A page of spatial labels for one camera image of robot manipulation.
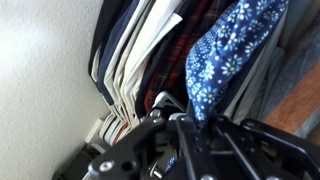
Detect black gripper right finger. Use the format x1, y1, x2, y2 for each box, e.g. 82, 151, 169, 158
207, 114, 320, 180

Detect hanging clothes in closet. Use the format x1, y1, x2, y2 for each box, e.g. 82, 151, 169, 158
103, 0, 185, 129

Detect blue orange striped shirt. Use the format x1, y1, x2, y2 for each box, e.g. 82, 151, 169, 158
259, 19, 320, 139

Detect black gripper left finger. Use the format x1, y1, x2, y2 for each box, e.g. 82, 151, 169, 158
87, 114, 214, 180

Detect light grey shirt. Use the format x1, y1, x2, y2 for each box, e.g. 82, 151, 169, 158
224, 9, 288, 125

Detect dark blue white-patterned shirt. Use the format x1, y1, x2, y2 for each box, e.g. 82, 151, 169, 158
184, 0, 291, 129

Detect dark navy shirt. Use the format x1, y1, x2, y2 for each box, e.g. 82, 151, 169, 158
95, 0, 142, 107

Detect white plastic hanger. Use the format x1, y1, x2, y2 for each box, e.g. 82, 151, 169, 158
151, 90, 187, 116

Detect black shirt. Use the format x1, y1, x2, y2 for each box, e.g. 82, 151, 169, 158
87, 0, 125, 79

